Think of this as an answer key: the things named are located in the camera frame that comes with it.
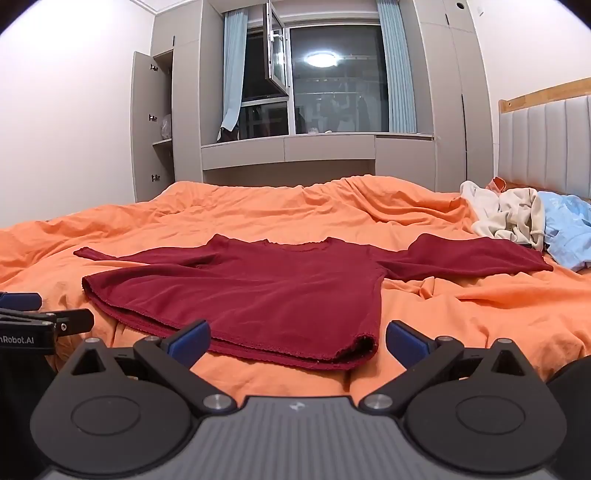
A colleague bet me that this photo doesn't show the cream garment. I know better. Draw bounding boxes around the cream garment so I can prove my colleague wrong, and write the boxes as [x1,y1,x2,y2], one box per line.
[460,180,548,251]

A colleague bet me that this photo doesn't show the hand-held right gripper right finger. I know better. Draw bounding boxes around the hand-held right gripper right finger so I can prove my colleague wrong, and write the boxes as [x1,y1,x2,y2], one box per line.
[360,320,527,416]

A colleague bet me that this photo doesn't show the tall grey closed wardrobe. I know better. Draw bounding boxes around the tall grey closed wardrobe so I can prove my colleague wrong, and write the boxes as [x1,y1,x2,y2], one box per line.
[413,0,499,195]

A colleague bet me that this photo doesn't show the light blue garment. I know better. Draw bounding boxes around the light blue garment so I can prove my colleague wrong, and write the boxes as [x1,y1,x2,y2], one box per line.
[538,191,591,273]

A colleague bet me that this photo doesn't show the window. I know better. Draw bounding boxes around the window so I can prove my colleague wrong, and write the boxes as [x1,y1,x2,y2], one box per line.
[224,4,393,139]

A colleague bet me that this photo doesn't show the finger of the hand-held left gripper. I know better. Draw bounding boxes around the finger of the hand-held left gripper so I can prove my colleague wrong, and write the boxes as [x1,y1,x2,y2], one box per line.
[0,292,43,311]
[0,308,95,336]

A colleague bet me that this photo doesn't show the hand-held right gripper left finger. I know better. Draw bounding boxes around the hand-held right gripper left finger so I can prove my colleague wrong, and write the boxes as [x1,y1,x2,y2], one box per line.
[69,320,238,418]

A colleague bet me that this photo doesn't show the grey padded wooden headboard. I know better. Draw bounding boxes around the grey padded wooden headboard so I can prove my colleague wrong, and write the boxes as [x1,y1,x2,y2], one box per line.
[496,78,591,201]

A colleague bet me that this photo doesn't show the grey wardrobe door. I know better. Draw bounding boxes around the grey wardrobe door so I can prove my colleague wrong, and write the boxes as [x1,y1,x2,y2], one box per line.
[131,51,161,203]

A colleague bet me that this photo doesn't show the open window sash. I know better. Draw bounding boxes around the open window sash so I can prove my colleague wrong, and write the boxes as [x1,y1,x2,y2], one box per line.
[262,2,293,97]

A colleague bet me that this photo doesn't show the grey wardrobe with shelves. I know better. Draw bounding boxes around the grey wardrobe with shelves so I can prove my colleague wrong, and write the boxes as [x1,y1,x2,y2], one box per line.
[150,0,227,185]

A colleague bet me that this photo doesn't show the grey window bench with drawers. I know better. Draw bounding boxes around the grey window bench with drawers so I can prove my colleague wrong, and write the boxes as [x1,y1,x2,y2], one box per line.
[201,133,435,190]

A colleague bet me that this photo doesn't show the orange blanket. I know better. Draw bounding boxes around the orange blanket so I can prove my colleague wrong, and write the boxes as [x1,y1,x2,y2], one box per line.
[0,174,591,398]

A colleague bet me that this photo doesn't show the dark red long-sleeved shirt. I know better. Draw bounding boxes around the dark red long-sleeved shirt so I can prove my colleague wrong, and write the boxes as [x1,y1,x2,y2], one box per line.
[74,234,554,371]

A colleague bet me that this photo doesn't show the light blue curtain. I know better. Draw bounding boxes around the light blue curtain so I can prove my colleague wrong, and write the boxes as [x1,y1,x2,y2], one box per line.
[376,0,419,134]
[218,9,250,141]

